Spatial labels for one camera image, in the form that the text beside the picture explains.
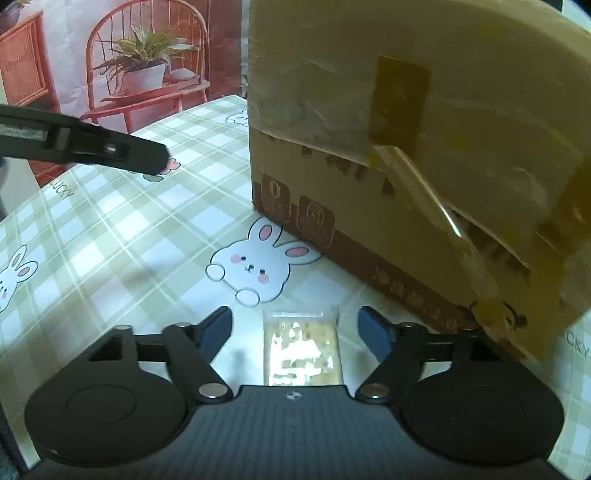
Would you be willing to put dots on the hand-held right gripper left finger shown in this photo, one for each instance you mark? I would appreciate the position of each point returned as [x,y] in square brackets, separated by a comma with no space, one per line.
[217,332]

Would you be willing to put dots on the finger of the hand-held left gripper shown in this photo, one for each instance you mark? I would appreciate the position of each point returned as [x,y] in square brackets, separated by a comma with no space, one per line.
[134,150]

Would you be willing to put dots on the red printed plant wall cloth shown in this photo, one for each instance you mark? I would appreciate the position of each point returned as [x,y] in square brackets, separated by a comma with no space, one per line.
[138,60]

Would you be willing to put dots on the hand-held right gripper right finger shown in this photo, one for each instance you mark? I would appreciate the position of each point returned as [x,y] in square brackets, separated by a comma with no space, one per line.
[375,333]

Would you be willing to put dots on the brown cardboard box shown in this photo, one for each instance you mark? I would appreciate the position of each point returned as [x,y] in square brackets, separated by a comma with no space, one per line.
[351,138]

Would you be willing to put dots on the clear cracker packet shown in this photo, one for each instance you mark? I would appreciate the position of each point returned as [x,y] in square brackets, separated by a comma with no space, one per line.
[302,346]

